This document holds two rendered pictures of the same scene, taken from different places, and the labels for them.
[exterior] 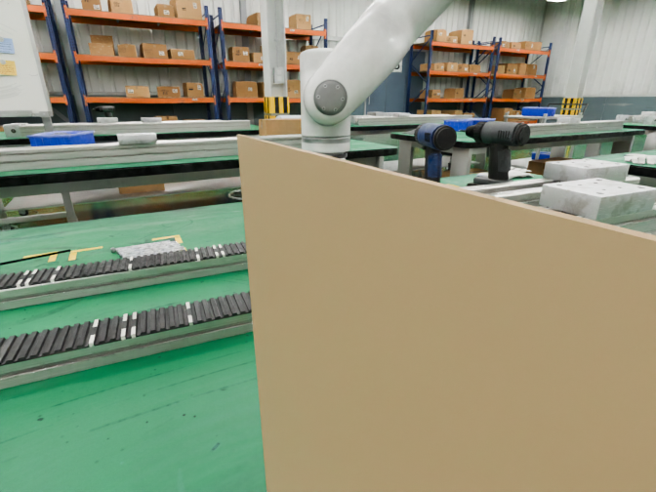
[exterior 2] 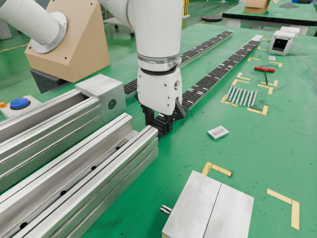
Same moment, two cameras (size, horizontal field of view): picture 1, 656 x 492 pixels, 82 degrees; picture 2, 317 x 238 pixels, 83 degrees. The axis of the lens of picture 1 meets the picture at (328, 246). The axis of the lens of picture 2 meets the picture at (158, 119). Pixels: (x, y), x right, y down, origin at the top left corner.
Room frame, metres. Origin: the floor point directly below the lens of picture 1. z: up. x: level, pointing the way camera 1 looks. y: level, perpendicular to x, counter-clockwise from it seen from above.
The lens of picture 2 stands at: (0.99, -0.17, 1.11)
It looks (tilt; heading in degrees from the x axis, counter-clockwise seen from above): 39 degrees down; 150
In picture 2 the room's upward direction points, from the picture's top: straight up
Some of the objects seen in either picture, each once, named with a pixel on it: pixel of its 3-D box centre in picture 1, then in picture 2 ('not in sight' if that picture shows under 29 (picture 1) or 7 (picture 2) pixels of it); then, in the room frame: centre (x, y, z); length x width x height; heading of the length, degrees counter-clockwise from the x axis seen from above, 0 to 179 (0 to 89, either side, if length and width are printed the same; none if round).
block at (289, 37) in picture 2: not in sight; (279, 42); (0.43, 0.89, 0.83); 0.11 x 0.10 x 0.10; 21
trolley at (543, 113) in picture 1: (539, 143); not in sight; (5.22, -2.85, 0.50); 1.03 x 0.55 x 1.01; 123
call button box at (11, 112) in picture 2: not in sight; (27, 114); (0.46, -0.29, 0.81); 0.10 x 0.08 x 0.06; 24
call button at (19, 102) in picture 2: not in sight; (20, 104); (0.46, -0.30, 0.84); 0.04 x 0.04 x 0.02
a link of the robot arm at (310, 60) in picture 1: (326, 94); (156, 11); (0.67, 0.00, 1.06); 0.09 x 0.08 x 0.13; 4
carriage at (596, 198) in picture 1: (594, 203); not in sight; (0.69, -0.50, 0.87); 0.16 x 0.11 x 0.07; 114
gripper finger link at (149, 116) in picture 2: not in sight; (146, 112); (0.64, -0.01, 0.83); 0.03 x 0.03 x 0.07; 24
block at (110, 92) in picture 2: not in sight; (99, 97); (0.50, -0.10, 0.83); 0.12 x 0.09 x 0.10; 24
